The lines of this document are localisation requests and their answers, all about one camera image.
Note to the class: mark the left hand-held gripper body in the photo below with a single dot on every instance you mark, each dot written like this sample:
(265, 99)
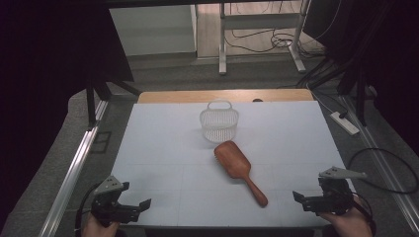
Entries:
(107, 200)

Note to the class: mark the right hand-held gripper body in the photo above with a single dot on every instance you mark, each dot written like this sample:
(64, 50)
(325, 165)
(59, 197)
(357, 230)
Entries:
(336, 194)

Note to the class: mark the brown wooden hairbrush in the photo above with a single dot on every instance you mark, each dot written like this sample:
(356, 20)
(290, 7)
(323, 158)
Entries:
(237, 164)

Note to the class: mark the white plastic basket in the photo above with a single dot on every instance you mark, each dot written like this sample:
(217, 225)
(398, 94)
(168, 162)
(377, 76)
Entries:
(219, 121)

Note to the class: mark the person's left hand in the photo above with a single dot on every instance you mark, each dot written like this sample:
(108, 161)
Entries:
(99, 230)

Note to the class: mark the person's right hand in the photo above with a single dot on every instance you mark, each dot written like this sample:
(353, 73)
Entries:
(349, 225)

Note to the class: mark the white foam table cover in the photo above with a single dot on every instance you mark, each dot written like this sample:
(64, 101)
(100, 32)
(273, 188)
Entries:
(171, 158)

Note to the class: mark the dark floor plate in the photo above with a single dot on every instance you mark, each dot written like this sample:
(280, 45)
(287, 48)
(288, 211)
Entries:
(100, 142)

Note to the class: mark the white power strip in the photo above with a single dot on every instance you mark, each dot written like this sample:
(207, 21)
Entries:
(345, 123)

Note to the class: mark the black plug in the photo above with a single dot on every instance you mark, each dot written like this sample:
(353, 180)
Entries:
(343, 115)

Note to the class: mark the black metal stand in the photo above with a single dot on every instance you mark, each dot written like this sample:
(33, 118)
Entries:
(90, 105)
(361, 98)

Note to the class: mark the dark curtain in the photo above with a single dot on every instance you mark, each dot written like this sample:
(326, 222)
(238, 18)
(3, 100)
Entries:
(388, 49)
(42, 65)

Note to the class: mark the white cabinet panel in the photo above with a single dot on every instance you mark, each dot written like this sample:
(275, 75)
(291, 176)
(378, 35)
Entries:
(151, 29)

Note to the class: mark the aluminium rail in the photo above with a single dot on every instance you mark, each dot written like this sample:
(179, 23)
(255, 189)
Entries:
(382, 158)
(70, 181)

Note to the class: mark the white desk frame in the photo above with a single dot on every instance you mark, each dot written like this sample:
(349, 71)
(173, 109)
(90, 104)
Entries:
(260, 21)

